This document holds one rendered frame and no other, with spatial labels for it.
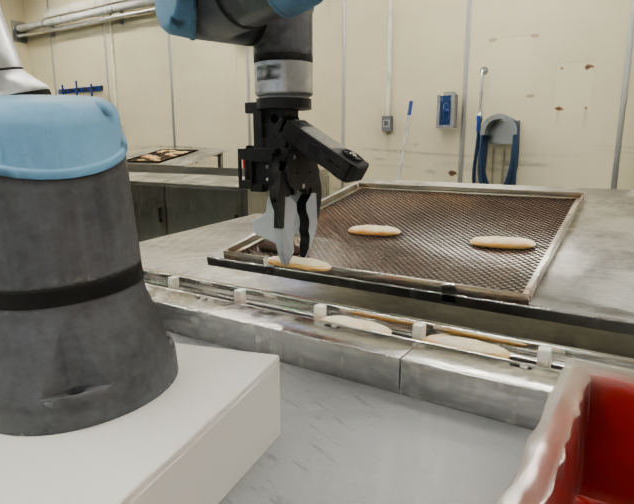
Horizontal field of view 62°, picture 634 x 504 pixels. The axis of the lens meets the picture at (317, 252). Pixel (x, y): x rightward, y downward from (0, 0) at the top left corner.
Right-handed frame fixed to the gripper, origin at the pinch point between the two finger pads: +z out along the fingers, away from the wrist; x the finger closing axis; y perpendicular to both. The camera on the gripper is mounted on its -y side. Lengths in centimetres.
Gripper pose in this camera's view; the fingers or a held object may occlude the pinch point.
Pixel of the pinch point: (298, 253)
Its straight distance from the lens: 70.6
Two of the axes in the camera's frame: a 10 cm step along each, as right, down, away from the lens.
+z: 0.0, 9.8, 2.0
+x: -5.4, 1.7, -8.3
